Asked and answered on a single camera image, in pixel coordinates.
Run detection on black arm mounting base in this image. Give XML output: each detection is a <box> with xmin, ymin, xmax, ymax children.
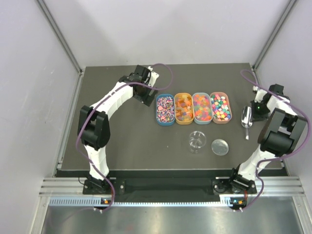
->
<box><xmin>82</xmin><ymin>177</ymin><xmax>258</xmax><ymax>195</ymax></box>

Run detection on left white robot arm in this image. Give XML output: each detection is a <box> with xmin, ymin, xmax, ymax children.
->
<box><xmin>77</xmin><ymin>65</ymin><xmax>159</xmax><ymax>194</ymax></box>

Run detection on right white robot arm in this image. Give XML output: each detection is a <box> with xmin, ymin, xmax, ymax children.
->
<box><xmin>227</xmin><ymin>84</ymin><xmax>307</xmax><ymax>193</ymax></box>

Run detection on pink tray of star candies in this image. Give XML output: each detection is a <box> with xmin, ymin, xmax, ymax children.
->
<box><xmin>210</xmin><ymin>92</ymin><xmax>233</xmax><ymax>124</ymax></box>

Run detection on yellow tray of popsicle candies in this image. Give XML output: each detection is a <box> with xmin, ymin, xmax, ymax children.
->
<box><xmin>174</xmin><ymin>93</ymin><xmax>194</xmax><ymax>125</ymax></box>

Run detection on blue tray of lollipops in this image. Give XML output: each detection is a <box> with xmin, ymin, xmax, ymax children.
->
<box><xmin>156</xmin><ymin>94</ymin><xmax>175</xmax><ymax>126</ymax></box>

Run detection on clear round jar lid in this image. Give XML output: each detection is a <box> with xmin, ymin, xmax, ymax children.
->
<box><xmin>211</xmin><ymin>139</ymin><xmax>229</xmax><ymax>156</ymax></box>

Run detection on light blue tray of gummies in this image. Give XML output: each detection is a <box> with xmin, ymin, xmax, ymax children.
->
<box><xmin>192</xmin><ymin>93</ymin><xmax>213</xmax><ymax>125</ymax></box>

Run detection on clear plastic jar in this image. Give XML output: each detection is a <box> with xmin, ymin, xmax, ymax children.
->
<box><xmin>188</xmin><ymin>131</ymin><xmax>207</xmax><ymax>154</ymax></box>

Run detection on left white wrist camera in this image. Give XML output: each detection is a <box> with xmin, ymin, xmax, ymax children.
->
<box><xmin>147</xmin><ymin>66</ymin><xmax>159</xmax><ymax>87</ymax></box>

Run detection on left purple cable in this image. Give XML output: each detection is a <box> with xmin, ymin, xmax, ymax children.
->
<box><xmin>76</xmin><ymin>63</ymin><xmax>174</xmax><ymax>212</ymax></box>

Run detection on purple cable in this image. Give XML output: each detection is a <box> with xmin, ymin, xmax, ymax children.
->
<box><xmin>76</xmin><ymin>63</ymin><xmax>174</xmax><ymax>212</ymax></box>
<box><xmin>240</xmin><ymin>69</ymin><xmax>310</xmax><ymax>212</ymax></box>

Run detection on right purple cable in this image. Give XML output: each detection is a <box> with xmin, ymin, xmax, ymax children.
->
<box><xmin>240</xmin><ymin>69</ymin><xmax>310</xmax><ymax>212</ymax></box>

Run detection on grey slotted cable duct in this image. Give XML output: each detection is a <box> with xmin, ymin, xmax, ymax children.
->
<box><xmin>48</xmin><ymin>196</ymin><xmax>247</xmax><ymax>207</ymax></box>

